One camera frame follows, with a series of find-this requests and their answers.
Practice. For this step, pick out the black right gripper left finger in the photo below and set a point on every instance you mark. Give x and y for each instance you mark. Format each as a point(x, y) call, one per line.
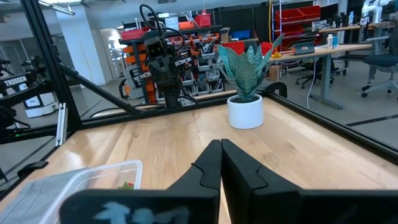
point(205, 177)

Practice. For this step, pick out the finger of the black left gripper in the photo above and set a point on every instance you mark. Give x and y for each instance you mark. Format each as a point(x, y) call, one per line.
point(168, 99)
point(176, 99)

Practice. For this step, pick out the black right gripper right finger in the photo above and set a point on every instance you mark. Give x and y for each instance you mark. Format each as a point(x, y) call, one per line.
point(245, 183)

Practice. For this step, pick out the red toy strawberry green leaves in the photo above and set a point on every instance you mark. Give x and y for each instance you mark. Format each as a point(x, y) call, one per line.
point(126, 186)

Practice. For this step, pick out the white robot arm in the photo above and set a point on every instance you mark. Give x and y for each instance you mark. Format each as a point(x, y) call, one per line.
point(373, 9)

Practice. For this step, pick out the clear plastic tupperware container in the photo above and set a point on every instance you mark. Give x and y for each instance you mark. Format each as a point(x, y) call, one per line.
point(102, 177)

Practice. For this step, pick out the small parts bin rack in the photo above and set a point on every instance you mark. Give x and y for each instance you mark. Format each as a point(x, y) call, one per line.
point(205, 65)

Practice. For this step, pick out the white labelled box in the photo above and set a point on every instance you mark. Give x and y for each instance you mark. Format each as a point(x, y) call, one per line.
point(172, 23)

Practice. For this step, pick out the orange storage bin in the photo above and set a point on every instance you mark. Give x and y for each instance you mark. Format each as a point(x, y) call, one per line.
point(186, 25)

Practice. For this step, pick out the red storage bin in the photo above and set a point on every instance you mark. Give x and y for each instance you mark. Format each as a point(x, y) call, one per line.
point(203, 20)

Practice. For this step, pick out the white round plant pot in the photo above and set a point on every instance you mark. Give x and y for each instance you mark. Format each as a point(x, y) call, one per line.
point(245, 113)

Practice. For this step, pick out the green snake plant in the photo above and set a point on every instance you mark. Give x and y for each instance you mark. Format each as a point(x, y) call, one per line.
point(245, 74)

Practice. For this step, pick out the large red crate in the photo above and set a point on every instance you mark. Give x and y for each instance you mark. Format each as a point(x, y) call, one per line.
point(234, 46)

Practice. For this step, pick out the blue storage bin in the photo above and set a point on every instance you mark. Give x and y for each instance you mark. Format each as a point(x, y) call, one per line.
point(241, 35)

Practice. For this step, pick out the small cardboard box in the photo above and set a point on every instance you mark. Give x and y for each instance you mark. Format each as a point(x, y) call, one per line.
point(275, 73)

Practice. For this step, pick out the small yellow toy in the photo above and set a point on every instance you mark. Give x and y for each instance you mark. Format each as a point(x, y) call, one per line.
point(276, 55)

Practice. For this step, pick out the white boxy machine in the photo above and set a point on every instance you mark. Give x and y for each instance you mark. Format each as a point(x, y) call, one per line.
point(40, 104)

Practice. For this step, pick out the black office chair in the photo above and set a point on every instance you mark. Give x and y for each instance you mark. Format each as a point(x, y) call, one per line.
point(314, 73)

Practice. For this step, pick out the gray laptop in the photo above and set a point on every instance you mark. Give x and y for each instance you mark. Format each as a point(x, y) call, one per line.
point(303, 48)

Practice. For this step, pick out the shelf rack red bins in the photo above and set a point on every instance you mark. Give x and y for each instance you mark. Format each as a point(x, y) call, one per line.
point(295, 18)

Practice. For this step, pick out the wooden top desk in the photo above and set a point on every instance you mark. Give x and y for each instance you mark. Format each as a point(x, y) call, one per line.
point(323, 49)

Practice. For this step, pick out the white bottle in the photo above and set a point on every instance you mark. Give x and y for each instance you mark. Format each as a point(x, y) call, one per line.
point(330, 42)

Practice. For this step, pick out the blue bottle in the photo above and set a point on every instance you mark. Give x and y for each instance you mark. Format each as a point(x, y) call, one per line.
point(335, 42)

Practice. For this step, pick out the gray folded cloth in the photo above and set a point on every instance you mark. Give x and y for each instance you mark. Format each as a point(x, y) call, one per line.
point(25, 199)

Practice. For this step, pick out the dark blue office chair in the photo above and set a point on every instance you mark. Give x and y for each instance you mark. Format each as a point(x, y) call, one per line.
point(381, 60)

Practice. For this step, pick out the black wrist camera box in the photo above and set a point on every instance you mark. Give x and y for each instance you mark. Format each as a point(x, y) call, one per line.
point(155, 48)

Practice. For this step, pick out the silver aluminium bracket strip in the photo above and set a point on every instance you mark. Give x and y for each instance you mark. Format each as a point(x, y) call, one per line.
point(61, 124)

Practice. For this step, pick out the black metal table frame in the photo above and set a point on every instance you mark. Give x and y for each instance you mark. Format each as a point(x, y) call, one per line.
point(46, 46)

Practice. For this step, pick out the black flat bracket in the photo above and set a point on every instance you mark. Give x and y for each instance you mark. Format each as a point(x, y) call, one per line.
point(31, 167)

